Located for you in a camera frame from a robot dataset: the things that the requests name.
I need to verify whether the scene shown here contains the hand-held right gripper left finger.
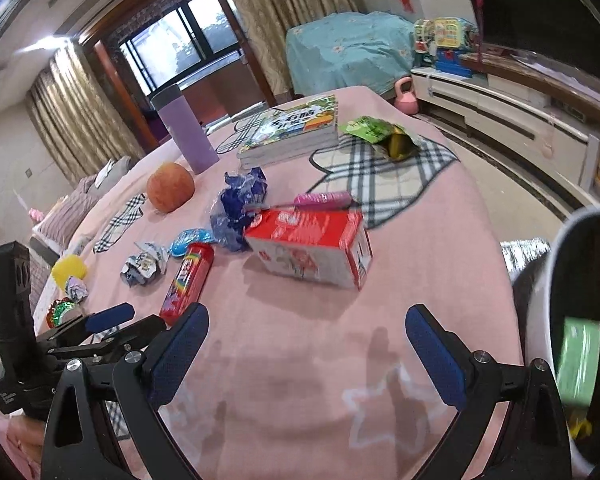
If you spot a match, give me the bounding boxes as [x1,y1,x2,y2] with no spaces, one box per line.
[40,302,211,480]

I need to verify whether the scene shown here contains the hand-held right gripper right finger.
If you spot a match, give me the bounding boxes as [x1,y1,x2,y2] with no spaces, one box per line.
[405,304,573,480]

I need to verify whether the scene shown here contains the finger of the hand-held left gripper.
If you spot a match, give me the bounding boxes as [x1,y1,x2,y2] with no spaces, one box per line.
[46,314,168,362]
[37,302,136,344]

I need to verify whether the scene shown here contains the silver wrapper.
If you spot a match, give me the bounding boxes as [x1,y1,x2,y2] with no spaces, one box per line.
[65,276,90,305]

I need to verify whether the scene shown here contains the red green foil wrapper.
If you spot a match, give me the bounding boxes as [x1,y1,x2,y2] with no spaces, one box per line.
[47,298,83,328]

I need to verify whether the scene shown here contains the red candy tube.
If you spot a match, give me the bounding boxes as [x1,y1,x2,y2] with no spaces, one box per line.
[159,242,215,326]

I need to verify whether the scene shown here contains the blue white paper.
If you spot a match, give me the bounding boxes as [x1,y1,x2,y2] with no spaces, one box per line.
[121,241,168,288]

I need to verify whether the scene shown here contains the white trash bin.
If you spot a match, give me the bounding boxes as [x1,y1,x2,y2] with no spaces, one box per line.
[510,205,600,480]

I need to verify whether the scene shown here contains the light blue wrapper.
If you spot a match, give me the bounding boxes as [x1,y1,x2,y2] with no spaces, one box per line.
[170,228,216,257]

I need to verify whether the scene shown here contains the small green carton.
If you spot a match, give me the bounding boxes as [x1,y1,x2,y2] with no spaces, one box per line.
[555,317,600,408]

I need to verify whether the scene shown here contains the yellow green wrapper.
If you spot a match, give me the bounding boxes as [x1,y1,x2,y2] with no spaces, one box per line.
[567,417,593,441]

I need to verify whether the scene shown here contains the red white carton box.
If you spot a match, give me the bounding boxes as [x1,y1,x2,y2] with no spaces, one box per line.
[243,206,374,291]

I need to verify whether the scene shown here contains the pink tube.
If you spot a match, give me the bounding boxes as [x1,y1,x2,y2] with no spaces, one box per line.
[294,191,353,209]

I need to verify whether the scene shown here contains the striped pink cushion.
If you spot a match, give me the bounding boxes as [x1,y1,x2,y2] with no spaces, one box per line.
[32,176,101,246]

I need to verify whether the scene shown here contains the silver foil mat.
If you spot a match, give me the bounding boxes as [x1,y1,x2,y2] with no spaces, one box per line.
[500,240,553,273]

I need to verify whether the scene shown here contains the orange round fruit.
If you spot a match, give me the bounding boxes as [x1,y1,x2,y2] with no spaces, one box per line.
[146,161,196,212]

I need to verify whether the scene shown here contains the pale pink sofa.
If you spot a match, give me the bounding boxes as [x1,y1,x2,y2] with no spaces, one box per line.
[27,155,136,301]

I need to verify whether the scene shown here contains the beige patterned curtain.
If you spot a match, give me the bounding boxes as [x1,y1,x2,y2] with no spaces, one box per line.
[210,0,361,108]
[25,47,148,193]

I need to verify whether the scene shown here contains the purple bottle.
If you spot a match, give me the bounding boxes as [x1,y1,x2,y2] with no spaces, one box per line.
[150,85,221,175]

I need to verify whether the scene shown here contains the green snack wrapper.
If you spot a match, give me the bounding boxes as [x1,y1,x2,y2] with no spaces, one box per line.
[339,116,423,162]

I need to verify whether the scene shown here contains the ceiling spotlight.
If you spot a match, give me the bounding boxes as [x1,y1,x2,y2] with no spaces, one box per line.
[15,35,73,58]

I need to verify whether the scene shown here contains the colourful children's book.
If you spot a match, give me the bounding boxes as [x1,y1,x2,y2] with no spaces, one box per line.
[236,94,341,171]

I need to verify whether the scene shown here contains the white TV cabinet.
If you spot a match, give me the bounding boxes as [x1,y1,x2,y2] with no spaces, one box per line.
[410,65,600,211]

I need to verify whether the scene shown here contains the pink kettlebell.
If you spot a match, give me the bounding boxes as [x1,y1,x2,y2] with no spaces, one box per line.
[394,77,421,116]

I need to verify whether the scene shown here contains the wooden framed balcony window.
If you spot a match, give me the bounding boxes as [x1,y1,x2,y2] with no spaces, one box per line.
[77,0,276,136]

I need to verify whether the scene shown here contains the blue plastic toy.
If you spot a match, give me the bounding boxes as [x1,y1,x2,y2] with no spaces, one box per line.
[432,49,473,78]

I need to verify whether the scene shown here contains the brown wooden TV shelf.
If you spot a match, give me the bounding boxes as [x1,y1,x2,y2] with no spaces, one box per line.
[457,50,600,111]

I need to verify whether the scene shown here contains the teal floral furniture cover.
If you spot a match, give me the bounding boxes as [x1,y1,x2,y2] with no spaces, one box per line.
[285,10,416,98]

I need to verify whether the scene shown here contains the green yellow plastic toy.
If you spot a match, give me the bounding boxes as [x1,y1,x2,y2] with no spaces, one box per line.
[412,16,481,56]

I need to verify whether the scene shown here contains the pink streamer wand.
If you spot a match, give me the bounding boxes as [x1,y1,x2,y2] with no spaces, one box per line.
[467,0,486,56]

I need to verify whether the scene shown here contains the black television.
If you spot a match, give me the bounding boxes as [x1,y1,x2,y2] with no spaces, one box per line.
[455,0,600,58]

